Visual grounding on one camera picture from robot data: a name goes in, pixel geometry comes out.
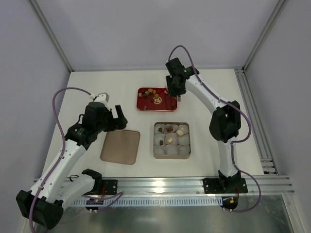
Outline brown cube chocolate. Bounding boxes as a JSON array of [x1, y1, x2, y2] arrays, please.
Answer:
[[166, 126, 173, 133]]

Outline tan round chocolate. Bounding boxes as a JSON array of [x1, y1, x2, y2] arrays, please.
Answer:
[[177, 130, 184, 136]]

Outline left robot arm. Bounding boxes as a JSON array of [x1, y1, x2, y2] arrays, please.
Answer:
[[16, 101, 128, 230]]

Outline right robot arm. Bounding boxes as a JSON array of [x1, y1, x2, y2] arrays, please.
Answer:
[[166, 58, 241, 193]]

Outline gold tin lid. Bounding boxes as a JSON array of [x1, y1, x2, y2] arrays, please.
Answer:
[[100, 130, 140, 165]]

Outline red tray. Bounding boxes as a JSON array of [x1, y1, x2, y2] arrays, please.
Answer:
[[136, 87, 177, 112]]

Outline gold tin box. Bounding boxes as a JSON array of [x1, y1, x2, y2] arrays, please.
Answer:
[[153, 122, 191, 160]]

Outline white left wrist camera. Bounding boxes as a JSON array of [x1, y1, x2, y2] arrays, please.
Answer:
[[90, 93, 110, 109]]

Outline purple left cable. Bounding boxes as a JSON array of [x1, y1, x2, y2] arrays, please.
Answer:
[[28, 87, 93, 233]]

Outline purple cable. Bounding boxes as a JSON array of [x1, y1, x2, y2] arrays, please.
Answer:
[[28, 87, 93, 233], [167, 45, 262, 213]]

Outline aluminium rail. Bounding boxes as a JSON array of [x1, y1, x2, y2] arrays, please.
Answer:
[[31, 176, 296, 207]]

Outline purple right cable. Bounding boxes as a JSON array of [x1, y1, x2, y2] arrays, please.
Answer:
[[167, 45, 262, 213]]

